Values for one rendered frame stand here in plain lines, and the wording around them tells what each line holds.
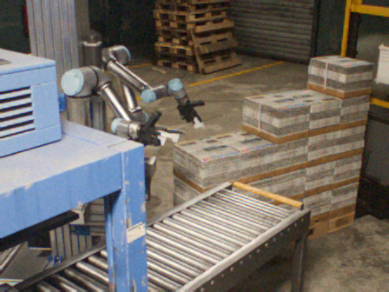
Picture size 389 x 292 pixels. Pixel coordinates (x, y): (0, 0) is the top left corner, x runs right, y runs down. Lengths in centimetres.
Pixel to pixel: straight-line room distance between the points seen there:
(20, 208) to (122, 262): 39
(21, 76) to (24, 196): 30
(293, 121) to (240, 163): 48
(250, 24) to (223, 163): 826
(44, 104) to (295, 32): 970
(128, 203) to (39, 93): 34
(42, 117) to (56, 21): 163
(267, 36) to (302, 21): 87
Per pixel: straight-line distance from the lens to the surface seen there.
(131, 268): 148
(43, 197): 121
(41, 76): 136
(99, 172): 129
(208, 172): 331
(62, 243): 340
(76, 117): 274
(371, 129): 470
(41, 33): 301
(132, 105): 346
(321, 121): 382
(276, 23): 1113
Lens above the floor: 200
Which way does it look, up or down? 22 degrees down
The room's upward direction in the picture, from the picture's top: 2 degrees clockwise
